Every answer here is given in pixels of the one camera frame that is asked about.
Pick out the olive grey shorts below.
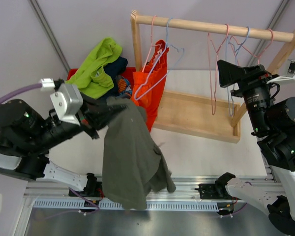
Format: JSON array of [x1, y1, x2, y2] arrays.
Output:
[[82, 94, 177, 211]]

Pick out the aluminium mounting rail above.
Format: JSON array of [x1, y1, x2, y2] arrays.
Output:
[[24, 170, 284, 201]]

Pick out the navy blue shorts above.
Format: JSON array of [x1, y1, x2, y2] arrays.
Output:
[[104, 57, 128, 97]]

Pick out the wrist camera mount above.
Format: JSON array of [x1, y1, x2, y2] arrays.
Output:
[[267, 59, 295, 85], [40, 78, 83, 125]]

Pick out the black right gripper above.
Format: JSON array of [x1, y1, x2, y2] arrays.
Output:
[[216, 59, 278, 134]]

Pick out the lime green shorts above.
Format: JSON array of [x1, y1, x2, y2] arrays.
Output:
[[66, 37, 122, 99]]

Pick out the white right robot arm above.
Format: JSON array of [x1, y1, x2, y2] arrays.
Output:
[[197, 60, 295, 236]]

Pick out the patterned blue orange shorts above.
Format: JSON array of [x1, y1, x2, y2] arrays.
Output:
[[116, 75, 132, 99]]

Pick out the pink hanger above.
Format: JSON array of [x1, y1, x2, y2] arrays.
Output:
[[227, 26, 274, 66], [207, 24, 229, 116], [142, 15, 157, 72]]

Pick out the wooden clothes rack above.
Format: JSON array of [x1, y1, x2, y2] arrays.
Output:
[[130, 10, 295, 143]]

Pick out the grey slotted cable duct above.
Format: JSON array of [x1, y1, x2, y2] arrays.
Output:
[[33, 199, 232, 212]]

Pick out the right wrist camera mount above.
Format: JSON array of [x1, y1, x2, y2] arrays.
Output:
[[267, 59, 295, 85]]

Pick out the red plastic bin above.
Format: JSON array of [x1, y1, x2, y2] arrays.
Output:
[[66, 67, 135, 100]]

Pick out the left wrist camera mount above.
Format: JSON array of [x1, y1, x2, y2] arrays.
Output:
[[40, 78, 83, 125]]

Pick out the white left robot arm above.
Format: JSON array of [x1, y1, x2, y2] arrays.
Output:
[[0, 99, 126, 197]]

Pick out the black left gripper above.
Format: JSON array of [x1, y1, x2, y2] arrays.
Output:
[[28, 91, 128, 155]]

